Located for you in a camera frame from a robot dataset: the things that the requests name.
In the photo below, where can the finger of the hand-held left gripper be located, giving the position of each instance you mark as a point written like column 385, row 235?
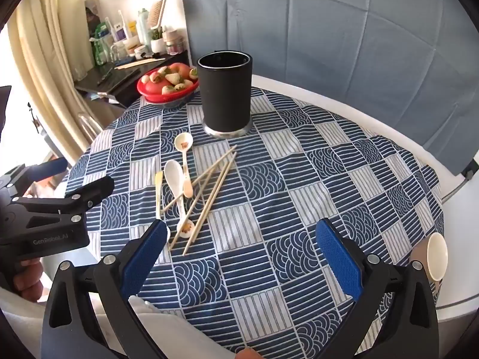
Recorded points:
column 97, row 190
column 52, row 167

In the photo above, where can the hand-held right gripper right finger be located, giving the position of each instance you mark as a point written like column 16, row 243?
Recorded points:
column 336, row 258

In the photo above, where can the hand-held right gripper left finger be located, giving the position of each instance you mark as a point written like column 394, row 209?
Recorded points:
column 146, row 254

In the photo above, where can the plain white ceramic spoon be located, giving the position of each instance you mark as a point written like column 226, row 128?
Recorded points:
column 173, row 177

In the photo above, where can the white spoon bear print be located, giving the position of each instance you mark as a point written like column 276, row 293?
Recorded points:
column 183, row 144

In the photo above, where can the black cylindrical utensil holder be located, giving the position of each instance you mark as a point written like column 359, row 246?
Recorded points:
column 224, row 93

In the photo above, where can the person's left hand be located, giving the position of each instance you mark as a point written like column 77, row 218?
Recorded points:
column 28, row 280

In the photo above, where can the blue white patterned tablecloth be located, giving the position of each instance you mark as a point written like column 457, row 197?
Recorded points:
column 299, row 194

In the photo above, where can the person's white garment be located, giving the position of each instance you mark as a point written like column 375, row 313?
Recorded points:
column 168, row 329

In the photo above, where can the cream curtain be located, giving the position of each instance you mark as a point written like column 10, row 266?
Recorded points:
column 45, row 63

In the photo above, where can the dark dresser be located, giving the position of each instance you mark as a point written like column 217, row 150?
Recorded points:
column 127, row 89

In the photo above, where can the red plastic basket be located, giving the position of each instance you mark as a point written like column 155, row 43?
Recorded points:
column 149, row 92

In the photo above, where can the black flat case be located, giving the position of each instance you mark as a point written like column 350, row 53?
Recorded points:
column 119, row 74

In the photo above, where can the red tomato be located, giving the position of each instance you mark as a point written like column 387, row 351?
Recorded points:
column 155, row 86

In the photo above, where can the flat wooden stick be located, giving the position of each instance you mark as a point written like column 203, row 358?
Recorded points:
column 127, row 64

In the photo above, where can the pile of white strawberries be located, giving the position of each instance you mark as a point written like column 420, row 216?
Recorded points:
column 173, row 78

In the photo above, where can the small white jar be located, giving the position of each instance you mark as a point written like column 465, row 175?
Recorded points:
column 140, row 52

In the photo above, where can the red apple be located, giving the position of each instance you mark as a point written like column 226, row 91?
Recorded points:
column 180, row 70

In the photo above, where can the cluster of toiletry bottles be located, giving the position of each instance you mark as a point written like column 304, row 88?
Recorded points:
column 119, row 33

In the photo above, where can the small potted succulent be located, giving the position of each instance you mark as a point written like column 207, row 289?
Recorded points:
column 157, row 45

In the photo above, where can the pink lidded jar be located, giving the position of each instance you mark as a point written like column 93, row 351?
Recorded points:
column 174, row 45

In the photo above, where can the blue-grey backdrop cloth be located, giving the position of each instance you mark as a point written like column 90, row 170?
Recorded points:
column 336, row 45

